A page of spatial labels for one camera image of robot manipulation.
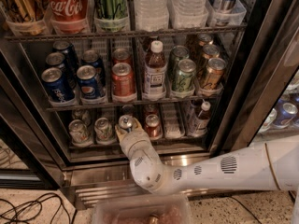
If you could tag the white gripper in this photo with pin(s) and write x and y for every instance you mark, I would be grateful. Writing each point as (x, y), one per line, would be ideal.
(135, 140)

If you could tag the blue silver redbull can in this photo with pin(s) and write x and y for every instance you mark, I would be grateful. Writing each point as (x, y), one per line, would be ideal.
(126, 123)

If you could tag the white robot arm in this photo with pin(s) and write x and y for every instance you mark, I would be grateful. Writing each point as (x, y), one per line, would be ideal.
(271, 165)

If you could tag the white sprite can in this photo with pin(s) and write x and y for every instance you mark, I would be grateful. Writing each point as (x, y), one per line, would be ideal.
(103, 129)
(78, 131)

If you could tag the red soda can bottom shelf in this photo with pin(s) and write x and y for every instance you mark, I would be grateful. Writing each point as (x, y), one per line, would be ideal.
(153, 126)

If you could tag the rear red can bottom shelf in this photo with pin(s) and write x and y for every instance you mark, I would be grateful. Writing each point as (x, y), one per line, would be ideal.
(150, 109)

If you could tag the front orange soda can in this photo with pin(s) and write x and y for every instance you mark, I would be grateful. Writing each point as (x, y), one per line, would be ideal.
(123, 82)

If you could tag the orange soda can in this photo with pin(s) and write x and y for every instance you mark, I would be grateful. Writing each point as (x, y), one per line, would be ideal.
(122, 55)
(123, 82)

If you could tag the rear white can bottom left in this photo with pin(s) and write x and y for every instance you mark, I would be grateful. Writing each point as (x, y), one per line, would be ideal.
(82, 114)

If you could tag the white sprite can left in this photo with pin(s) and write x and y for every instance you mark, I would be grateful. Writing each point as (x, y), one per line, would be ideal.
(78, 131)

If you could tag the pepsi can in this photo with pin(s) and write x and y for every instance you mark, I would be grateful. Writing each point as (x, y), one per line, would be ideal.
(89, 82)
(56, 85)
(58, 60)
(92, 57)
(69, 52)

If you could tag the tea bottle middle shelf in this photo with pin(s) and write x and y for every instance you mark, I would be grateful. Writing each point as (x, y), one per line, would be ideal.
(155, 66)

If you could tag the tea bottle shelf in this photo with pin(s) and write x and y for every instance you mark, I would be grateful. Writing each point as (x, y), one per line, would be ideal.
(155, 66)
(199, 118)

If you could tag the tea bottle bottom shelf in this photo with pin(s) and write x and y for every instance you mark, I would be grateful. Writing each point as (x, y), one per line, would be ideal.
(199, 118)

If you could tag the front green can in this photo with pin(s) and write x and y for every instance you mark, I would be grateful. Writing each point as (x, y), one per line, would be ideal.
(184, 73)

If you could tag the rear orange soda can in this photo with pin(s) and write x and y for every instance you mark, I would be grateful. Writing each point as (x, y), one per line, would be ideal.
(122, 55)

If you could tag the front left pepsi can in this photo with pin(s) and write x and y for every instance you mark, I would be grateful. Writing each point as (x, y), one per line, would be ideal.
(56, 85)

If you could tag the rear green can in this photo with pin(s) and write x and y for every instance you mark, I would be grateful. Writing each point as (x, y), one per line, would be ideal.
(177, 53)

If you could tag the stainless steel fridge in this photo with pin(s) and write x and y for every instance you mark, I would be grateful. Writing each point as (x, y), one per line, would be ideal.
(37, 131)

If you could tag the middle left pepsi can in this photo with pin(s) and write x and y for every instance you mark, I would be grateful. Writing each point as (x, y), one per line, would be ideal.
(58, 60)

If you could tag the rear left pepsi can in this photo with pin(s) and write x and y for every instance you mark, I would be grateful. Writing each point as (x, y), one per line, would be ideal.
(69, 52)

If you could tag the front gold can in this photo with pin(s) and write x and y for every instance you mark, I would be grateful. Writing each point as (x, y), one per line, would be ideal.
(212, 74)

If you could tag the middle gold can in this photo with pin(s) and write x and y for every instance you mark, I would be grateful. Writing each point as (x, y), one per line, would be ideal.
(208, 51)

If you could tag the rear gold can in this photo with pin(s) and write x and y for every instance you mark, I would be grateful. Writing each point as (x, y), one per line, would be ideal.
(196, 44)

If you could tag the green can top shelf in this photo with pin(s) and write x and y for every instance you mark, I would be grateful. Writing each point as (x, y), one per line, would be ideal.
(111, 15)

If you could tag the right fridge glass door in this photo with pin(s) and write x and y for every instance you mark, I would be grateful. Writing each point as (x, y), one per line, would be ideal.
(265, 64)

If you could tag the red coca-cola can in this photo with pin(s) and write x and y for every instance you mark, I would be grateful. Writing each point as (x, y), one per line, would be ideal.
(68, 15)

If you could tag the white can right fridge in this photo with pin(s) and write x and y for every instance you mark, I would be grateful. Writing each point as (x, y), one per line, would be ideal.
(267, 123)

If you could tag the blue can right fridge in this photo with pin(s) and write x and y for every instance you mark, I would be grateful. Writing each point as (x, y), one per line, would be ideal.
(285, 113)

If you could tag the gold can top shelf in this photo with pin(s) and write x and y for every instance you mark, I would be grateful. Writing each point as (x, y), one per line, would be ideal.
(25, 16)

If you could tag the clear plastic bin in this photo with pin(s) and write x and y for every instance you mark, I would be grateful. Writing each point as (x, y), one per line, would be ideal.
(144, 209)

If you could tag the clear water bottle left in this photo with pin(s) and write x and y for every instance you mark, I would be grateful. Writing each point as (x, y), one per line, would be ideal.
(151, 15)

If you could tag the clear water bottle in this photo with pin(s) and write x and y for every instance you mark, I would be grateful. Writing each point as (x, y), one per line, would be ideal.
(187, 13)
(151, 15)

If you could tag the clear water bottle right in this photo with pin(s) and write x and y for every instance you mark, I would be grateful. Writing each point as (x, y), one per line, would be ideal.
(187, 13)

